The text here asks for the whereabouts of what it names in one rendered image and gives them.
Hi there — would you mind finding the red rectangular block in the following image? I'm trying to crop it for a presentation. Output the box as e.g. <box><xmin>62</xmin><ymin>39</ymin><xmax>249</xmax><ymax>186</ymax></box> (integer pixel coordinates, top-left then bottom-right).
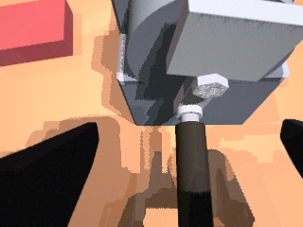
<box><xmin>0</xmin><ymin>0</ymin><xmax>73</xmax><ymax>67</ymax></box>

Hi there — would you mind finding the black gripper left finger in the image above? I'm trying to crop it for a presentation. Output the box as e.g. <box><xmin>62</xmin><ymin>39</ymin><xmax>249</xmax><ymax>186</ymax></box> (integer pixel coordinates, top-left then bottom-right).
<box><xmin>0</xmin><ymin>122</ymin><xmax>99</xmax><ymax>227</ymax></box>

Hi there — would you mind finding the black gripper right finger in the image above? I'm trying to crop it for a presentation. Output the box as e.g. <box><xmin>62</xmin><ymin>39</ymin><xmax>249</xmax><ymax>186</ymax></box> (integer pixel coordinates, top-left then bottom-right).
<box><xmin>279</xmin><ymin>118</ymin><xmax>303</xmax><ymax>180</ymax></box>

